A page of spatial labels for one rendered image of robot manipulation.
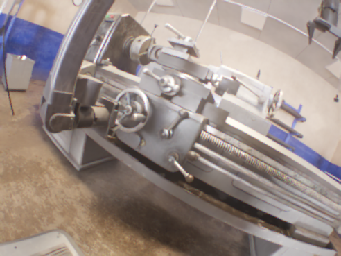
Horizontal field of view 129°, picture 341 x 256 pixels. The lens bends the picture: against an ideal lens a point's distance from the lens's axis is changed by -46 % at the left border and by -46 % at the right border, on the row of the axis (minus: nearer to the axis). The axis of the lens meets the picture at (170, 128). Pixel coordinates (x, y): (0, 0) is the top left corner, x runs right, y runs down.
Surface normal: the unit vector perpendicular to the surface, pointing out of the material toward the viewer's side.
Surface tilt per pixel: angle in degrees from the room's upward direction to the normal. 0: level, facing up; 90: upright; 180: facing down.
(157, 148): 90
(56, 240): 0
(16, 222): 0
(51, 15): 90
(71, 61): 92
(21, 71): 90
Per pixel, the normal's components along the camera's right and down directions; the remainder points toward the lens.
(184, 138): -0.33, 0.05
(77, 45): 0.76, 0.48
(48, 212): 0.41, -0.89
